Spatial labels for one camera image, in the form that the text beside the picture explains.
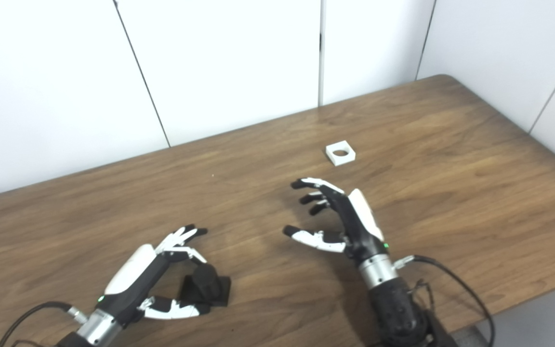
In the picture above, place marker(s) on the white square piece with hole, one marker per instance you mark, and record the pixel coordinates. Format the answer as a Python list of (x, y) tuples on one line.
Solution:
[(350, 156)]

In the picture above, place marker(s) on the black peg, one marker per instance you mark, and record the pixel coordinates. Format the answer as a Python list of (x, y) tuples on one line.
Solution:
[(205, 286)]

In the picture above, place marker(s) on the black and white right hand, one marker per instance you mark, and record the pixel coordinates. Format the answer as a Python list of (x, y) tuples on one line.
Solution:
[(362, 226)]

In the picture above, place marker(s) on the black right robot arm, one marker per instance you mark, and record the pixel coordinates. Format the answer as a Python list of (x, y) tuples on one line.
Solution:
[(398, 308)]

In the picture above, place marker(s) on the black and white left hand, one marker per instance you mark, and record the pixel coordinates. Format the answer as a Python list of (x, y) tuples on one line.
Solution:
[(133, 279)]

